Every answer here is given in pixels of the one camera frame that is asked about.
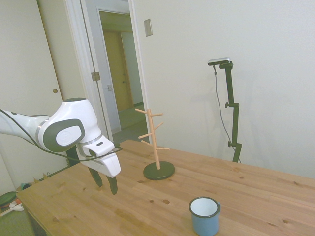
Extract wooden mug tree black base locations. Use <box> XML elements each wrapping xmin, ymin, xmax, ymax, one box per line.
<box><xmin>134</xmin><ymin>108</ymin><xmax>176</xmax><ymax>181</ymax></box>

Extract white floor object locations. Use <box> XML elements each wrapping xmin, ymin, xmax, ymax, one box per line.
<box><xmin>0</xmin><ymin>203</ymin><xmax>25</xmax><ymax>217</ymax></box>

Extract white open room door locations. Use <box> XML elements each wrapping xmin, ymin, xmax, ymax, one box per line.
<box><xmin>81</xmin><ymin>0</ymin><xmax>122</xmax><ymax>135</ymax></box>

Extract green round floor object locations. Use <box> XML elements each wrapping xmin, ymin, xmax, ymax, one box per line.
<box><xmin>0</xmin><ymin>191</ymin><xmax>18</xmax><ymax>210</ymax></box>

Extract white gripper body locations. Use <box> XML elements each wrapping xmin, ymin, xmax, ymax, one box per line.
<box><xmin>86</xmin><ymin>153</ymin><xmax>122</xmax><ymax>178</ymax></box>

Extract wooden hallway door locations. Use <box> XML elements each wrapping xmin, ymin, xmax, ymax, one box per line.
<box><xmin>102</xmin><ymin>30</ymin><xmax>135</xmax><ymax>112</ymax></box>

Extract white closet door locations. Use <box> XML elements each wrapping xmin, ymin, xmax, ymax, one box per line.
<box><xmin>36</xmin><ymin>0</ymin><xmax>87</xmax><ymax>104</ymax></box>

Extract black camera stand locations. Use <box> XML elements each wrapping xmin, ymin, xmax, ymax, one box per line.
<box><xmin>218</xmin><ymin>61</ymin><xmax>243</xmax><ymax>163</ymax></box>

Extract blue enamel mug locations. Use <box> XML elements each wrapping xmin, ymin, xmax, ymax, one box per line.
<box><xmin>189</xmin><ymin>196</ymin><xmax>221</xmax><ymax>236</ymax></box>

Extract beige wall switch plate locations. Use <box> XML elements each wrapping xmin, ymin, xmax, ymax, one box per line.
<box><xmin>143</xmin><ymin>18</ymin><xmax>153</xmax><ymax>37</ymax></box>

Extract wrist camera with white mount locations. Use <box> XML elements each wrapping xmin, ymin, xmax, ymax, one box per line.
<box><xmin>82</xmin><ymin>138</ymin><xmax>116</xmax><ymax>159</ymax></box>

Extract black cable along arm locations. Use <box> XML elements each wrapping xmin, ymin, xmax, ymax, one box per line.
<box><xmin>0</xmin><ymin>109</ymin><xmax>123</xmax><ymax>162</ymax></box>

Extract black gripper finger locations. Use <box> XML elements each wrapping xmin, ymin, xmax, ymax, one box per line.
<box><xmin>88</xmin><ymin>167</ymin><xmax>103</xmax><ymax>189</ymax></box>
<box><xmin>106</xmin><ymin>175</ymin><xmax>119</xmax><ymax>196</ymax></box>

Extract grey camera on stand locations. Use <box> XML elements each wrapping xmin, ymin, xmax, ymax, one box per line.
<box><xmin>208</xmin><ymin>57</ymin><xmax>232</xmax><ymax>67</ymax></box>

